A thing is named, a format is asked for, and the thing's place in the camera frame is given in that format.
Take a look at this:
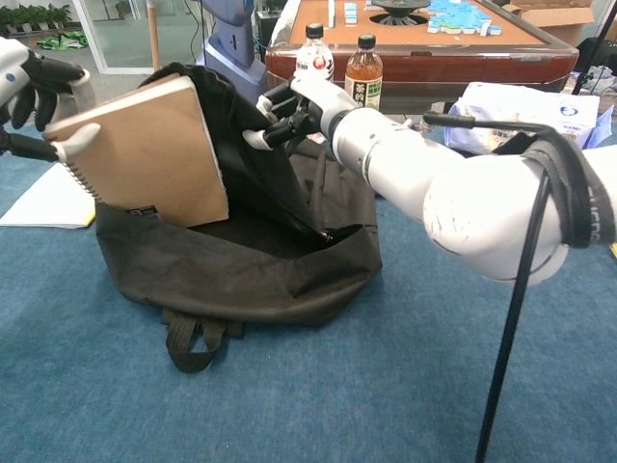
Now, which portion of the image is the brown tea bottle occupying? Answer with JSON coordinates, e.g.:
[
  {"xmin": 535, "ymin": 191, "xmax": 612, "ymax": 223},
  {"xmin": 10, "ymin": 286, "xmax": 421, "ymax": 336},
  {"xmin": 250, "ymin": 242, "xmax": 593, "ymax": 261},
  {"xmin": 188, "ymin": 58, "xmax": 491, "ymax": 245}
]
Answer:
[{"xmin": 343, "ymin": 33, "xmax": 385, "ymax": 111}]

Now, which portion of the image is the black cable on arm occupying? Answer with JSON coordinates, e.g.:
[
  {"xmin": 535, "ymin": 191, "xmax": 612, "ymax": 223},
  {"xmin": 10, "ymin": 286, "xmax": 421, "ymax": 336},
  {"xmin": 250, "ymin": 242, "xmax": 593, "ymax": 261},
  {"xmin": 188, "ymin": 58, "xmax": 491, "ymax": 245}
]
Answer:
[{"xmin": 422, "ymin": 111, "xmax": 550, "ymax": 463}]

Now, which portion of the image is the brown spiral notebook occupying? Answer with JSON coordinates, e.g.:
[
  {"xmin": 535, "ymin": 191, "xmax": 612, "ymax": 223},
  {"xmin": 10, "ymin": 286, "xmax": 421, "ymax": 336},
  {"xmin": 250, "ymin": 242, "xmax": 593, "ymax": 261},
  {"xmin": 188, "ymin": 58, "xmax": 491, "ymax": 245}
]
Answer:
[{"xmin": 43, "ymin": 73, "xmax": 230, "ymax": 229}]

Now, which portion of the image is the pale blue tissue pack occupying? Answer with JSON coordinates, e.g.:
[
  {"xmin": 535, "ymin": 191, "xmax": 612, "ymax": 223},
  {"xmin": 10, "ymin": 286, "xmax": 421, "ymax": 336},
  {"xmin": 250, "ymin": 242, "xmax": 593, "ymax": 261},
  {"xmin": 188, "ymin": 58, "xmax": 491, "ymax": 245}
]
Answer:
[{"xmin": 445, "ymin": 81, "xmax": 614, "ymax": 155}]

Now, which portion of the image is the clear bottle with pink label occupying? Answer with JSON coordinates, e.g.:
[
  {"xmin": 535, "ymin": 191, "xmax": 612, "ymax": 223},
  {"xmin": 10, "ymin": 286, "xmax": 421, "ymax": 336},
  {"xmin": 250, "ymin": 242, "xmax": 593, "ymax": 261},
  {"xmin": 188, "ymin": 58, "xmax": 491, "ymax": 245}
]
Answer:
[{"xmin": 295, "ymin": 22, "xmax": 335, "ymax": 83}]

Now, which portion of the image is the wooden pole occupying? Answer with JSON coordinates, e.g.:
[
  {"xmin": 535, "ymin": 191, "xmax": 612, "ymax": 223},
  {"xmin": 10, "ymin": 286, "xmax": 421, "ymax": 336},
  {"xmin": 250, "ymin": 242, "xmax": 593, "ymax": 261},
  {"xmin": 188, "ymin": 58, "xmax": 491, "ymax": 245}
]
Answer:
[{"xmin": 147, "ymin": 0, "xmax": 163, "ymax": 71}]

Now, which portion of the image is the white notepad with yellow edge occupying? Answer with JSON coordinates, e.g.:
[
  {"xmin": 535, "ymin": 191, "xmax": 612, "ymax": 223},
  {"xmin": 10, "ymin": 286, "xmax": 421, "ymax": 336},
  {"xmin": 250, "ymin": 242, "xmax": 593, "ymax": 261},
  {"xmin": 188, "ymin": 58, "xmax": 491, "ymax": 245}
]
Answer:
[{"xmin": 0, "ymin": 161, "xmax": 96, "ymax": 230}]

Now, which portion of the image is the row of potted plants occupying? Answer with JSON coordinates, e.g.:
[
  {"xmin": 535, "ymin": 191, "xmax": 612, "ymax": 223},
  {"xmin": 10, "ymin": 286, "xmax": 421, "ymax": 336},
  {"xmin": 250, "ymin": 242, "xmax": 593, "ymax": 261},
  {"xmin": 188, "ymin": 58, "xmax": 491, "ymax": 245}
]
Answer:
[{"xmin": 0, "ymin": 3, "xmax": 72, "ymax": 36}]

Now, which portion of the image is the heap of blue mahjong tiles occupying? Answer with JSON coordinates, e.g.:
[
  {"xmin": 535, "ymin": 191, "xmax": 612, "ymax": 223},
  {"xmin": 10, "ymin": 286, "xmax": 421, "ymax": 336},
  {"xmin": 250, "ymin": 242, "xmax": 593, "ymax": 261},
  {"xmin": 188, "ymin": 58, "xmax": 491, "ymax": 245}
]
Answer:
[{"xmin": 426, "ymin": 0, "xmax": 502, "ymax": 38}]

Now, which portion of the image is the cardboard box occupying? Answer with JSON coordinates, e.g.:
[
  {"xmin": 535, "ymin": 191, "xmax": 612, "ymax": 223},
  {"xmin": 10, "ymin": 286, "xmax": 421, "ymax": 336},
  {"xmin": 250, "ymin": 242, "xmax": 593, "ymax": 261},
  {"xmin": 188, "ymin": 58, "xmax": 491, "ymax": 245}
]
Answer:
[{"xmin": 510, "ymin": 0, "xmax": 597, "ymax": 44}]

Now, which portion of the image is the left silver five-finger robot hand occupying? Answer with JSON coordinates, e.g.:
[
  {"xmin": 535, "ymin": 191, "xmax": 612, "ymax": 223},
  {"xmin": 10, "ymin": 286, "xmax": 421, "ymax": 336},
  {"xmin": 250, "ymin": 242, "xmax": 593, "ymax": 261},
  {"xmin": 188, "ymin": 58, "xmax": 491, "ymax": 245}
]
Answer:
[{"xmin": 0, "ymin": 47, "xmax": 102, "ymax": 163}]

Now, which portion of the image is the black tripod stand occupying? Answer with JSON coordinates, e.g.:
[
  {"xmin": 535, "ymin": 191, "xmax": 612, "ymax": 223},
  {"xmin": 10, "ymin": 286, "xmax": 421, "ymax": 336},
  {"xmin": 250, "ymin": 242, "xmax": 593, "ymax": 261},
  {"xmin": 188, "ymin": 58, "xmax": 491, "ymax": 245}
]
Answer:
[{"xmin": 571, "ymin": 0, "xmax": 617, "ymax": 95}]

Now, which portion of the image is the black velcro strap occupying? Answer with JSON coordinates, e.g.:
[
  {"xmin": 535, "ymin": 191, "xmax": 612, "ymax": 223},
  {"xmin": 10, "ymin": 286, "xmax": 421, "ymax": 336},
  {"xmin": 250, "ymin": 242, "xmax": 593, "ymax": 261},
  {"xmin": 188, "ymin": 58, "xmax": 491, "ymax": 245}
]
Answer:
[{"xmin": 491, "ymin": 129, "xmax": 617, "ymax": 250}]

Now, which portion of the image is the green cloth on floor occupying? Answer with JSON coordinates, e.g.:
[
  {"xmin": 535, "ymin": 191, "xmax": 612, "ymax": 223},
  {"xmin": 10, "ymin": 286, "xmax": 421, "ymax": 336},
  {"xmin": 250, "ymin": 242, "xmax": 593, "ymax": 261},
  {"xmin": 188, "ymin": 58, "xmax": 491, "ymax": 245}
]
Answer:
[{"xmin": 37, "ymin": 31, "xmax": 90, "ymax": 51}]

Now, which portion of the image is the black fabric backpack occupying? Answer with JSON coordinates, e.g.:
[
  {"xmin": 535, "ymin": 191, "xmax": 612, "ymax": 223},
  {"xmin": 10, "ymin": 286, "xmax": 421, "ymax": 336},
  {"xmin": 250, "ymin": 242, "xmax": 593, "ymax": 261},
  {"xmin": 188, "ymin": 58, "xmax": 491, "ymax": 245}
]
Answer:
[{"xmin": 94, "ymin": 62, "xmax": 385, "ymax": 375}]

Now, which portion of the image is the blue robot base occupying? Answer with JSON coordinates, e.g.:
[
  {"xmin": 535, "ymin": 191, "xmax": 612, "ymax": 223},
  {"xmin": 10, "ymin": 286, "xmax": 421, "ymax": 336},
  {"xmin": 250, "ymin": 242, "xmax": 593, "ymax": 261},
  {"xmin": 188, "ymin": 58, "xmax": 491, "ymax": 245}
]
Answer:
[{"xmin": 195, "ymin": 0, "xmax": 269, "ymax": 105}]

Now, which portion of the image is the brown mahjong table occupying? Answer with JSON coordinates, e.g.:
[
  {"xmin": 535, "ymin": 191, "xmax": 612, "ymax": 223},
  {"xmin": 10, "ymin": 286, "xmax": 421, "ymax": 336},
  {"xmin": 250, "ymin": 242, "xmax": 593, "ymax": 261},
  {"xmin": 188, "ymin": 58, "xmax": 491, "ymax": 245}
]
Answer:
[{"xmin": 264, "ymin": 0, "xmax": 579, "ymax": 122}]

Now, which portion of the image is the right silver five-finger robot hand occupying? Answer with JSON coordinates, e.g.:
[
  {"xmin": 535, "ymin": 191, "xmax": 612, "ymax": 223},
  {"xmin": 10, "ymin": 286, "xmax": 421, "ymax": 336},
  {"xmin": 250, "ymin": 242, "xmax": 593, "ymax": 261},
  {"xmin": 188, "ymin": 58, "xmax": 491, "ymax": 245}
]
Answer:
[{"xmin": 242, "ymin": 74, "xmax": 358, "ymax": 151}]

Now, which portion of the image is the blue table mat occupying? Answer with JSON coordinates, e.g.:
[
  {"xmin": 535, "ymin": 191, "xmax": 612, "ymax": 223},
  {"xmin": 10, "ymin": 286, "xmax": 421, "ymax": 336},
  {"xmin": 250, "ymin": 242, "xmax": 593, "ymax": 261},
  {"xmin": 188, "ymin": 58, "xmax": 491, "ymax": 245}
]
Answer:
[{"xmin": 0, "ymin": 123, "xmax": 617, "ymax": 463}]

